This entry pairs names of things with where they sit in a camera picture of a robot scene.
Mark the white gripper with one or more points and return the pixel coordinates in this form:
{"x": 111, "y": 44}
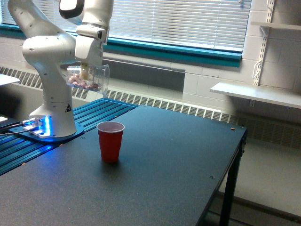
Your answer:
{"x": 90, "y": 41}

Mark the clear beaker with candy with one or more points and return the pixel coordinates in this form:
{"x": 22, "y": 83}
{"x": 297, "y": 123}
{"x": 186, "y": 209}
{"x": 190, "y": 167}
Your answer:
{"x": 93, "y": 78}

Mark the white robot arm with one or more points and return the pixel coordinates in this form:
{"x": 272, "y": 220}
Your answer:
{"x": 54, "y": 118}

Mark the red plastic cup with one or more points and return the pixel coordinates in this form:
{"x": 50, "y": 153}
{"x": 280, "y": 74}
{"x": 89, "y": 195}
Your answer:
{"x": 110, "y": 137}

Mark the white board at left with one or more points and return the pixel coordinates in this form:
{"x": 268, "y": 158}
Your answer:
{"x": 5, "y": 80}

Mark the teal window sill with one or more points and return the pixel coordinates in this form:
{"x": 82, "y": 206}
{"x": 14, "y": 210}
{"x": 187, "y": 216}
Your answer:
{"x": 174, "y": 50}

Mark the white window blinds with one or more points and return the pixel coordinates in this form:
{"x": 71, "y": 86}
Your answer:
{"x": 210, "y": 24}

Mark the black table leg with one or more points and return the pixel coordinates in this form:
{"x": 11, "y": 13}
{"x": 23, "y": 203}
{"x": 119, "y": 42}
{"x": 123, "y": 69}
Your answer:
{"x": 231, "y": 184}

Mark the baseboard radiator grille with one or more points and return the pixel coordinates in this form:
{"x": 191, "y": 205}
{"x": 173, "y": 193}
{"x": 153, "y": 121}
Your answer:
{"x": 258, "y": 128}

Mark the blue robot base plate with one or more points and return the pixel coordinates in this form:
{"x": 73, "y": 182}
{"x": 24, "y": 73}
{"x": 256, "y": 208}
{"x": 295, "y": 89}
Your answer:
{"x": 58, "y": 140}

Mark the blue slotted aluminium rail bed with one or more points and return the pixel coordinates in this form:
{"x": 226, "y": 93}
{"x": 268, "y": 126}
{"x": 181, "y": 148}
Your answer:
{"x": 16, "y": 149}

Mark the white shelf wall rail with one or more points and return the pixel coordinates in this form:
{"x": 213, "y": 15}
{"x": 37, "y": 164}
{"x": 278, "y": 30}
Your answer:
{"x": 265, "y": 34}

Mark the white upper wall shelf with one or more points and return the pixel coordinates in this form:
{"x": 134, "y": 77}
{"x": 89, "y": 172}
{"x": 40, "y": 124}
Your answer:
{"x": 278, "y": 26}

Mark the white wall shelf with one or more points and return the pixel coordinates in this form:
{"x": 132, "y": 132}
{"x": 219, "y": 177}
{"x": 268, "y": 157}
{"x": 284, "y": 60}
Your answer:
{"x": 259, "y": 93}
{"x": 278, "y": 26}

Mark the white lower wall shelf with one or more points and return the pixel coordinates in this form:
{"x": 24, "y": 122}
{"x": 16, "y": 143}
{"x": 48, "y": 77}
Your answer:
{"x": 259, "y": 93}

